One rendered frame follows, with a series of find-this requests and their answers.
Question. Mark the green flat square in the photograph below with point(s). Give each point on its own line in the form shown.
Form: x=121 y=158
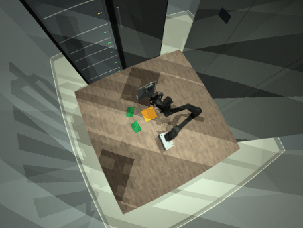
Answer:
x=135 y=126
x=130 y=111

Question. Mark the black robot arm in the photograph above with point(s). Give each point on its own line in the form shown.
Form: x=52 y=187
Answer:
x=166 y=109

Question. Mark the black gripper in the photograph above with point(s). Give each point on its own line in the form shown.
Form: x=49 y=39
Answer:
x=153 y=98

